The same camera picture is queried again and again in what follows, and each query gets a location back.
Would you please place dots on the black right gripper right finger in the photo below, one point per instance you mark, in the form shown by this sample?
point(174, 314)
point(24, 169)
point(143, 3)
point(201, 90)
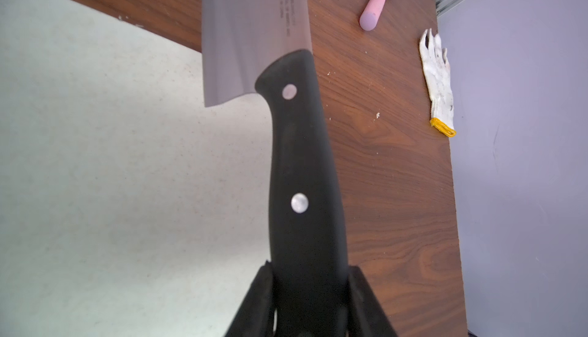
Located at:
point(367, 318)

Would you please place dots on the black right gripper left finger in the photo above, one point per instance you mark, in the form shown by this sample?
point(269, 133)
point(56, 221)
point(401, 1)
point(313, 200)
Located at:
point(256, 314)

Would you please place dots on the white grey-rimmed cutting board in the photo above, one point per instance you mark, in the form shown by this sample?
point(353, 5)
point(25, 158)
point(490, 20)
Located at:
point(128, 208)

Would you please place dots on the black-handled kitchen knife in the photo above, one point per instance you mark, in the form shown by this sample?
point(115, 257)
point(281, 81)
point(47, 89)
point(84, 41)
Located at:
point(265, 47)

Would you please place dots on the white work glove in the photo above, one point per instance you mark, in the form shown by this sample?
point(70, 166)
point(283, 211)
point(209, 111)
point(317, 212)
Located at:
point(436, 68)

